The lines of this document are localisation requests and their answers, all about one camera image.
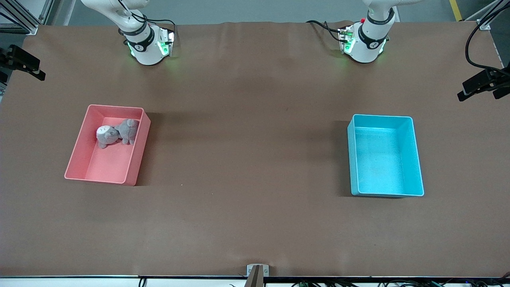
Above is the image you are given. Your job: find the grey plush toy white face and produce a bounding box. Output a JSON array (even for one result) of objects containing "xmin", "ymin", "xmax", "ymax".
[{"xmin": 96, "ymin": 125, "xmax": 121, "ymax": 149}]

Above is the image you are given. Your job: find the black left arm base cable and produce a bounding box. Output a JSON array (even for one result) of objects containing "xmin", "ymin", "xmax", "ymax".
[{"xmin": 306, "ymin": 20, "xmax": 344, "ymax": 42}]

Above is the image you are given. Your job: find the pink plastic box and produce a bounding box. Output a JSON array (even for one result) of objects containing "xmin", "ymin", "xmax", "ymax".
[{"xmin": 64, "ymin": 104, "xmax": 151, "ymax": 187}]

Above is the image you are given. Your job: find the aluminium frame profile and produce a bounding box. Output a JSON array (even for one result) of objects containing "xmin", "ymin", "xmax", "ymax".
[
  {"xmin": 0, "ymin": 0, "xmax": 54, "ymax": 35},
  {"xmin": 464, "ymin": 0, "xmax": 510, "ymax": 31}
]

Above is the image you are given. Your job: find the black arm base cable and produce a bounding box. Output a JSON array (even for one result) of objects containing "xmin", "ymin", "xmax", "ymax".
[
  {"xmin": 118, "ymin": 0, "xmax": 178, "ymax": 46},
  {"xmin": 306, "ymin": 20, "xmax": 344, "ymax": 42}
]

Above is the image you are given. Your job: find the blue plastic box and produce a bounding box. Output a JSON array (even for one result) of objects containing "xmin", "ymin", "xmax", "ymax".
[{"xmin": 347, "ymin": 114, "xmax": 425, "ymax": 198}]

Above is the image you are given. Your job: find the plain grey plush toy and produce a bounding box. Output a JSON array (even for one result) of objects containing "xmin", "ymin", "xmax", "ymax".
[{"xmin": 115, "ymin": 118, "xmax": 140, "ymax": 145}]

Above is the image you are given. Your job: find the grey metal mounting bracket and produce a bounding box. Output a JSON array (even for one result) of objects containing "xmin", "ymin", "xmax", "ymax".
[{"xmin": 246, "ymin": 264, "xmax": 270, "ymax": 287}]

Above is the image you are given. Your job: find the black right arm base cable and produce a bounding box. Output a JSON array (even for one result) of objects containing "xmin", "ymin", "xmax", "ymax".
[{"xmin": 118, "ymin": 0, "xmax": 178, "ymax": 46}]

